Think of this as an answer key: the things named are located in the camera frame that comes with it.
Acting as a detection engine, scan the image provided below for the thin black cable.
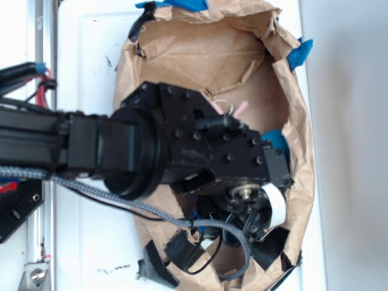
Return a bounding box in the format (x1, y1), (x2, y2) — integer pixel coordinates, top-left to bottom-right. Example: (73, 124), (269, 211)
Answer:
(54, 178), (225, 275)

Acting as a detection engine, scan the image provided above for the aluminium frame rail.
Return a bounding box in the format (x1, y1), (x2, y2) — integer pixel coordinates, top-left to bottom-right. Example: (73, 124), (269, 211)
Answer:
(27, 1), (59, 290)

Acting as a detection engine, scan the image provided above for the grey braided cable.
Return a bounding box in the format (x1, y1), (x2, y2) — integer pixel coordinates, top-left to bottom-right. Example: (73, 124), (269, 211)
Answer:
(0, 166), (251, 280)

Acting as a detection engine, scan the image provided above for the blue ball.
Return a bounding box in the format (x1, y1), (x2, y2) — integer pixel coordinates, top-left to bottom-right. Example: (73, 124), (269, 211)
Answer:
(261, 129), (290, 163)

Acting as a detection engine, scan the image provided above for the brown paper bag bin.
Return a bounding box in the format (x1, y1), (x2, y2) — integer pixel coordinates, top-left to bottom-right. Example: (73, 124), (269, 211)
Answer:
(114, 1), (315, 290)

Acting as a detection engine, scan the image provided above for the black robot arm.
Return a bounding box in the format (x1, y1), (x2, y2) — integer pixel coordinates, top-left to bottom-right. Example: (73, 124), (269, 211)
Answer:
(1, 82), (292, 241)

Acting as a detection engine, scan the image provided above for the pink plush bunny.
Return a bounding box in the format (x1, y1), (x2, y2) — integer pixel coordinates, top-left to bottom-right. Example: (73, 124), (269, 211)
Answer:
(210, 99), (249, 119)

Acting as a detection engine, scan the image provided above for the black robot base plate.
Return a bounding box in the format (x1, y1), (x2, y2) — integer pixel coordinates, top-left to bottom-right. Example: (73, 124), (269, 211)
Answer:
(1, 179), (43, 244)

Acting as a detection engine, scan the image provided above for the white plastic tray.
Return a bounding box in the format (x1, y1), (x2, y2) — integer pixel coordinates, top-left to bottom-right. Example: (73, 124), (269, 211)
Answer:
(52, 1), (326, 290)

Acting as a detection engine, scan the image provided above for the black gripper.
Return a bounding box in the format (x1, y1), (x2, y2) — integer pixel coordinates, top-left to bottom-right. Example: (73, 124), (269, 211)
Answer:
(121, 82), (293, 242)

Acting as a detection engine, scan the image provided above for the metal corner bracket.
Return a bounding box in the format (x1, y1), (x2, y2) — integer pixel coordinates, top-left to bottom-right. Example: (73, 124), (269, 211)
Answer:
(17, 262), (52, 291)

